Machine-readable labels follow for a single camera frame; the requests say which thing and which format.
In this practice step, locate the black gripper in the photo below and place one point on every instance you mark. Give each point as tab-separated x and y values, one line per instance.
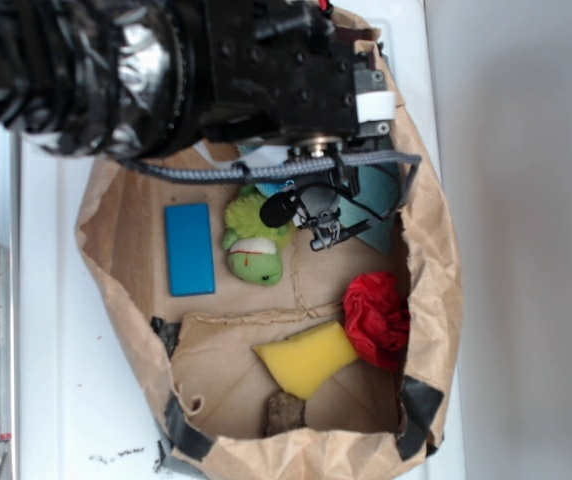
285	73

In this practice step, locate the blue-teal microfibre cloth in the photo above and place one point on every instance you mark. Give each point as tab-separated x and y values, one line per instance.
336	212

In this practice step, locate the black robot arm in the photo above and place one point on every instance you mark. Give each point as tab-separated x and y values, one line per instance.
145	79

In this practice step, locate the red crumpled cloth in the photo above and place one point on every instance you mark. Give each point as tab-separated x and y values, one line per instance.
377	320

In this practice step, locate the green plush frog toy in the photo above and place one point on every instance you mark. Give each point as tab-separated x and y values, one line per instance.
254	250

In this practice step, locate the blue rectangular block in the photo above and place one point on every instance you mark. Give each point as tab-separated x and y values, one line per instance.
189	250

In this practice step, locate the brown paper bag tray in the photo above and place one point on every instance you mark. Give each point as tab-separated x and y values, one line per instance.
194	356

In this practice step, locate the yellow sponge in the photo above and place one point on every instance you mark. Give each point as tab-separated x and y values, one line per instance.
303	362

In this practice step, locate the brown rock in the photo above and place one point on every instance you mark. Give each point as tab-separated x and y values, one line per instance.
285	412

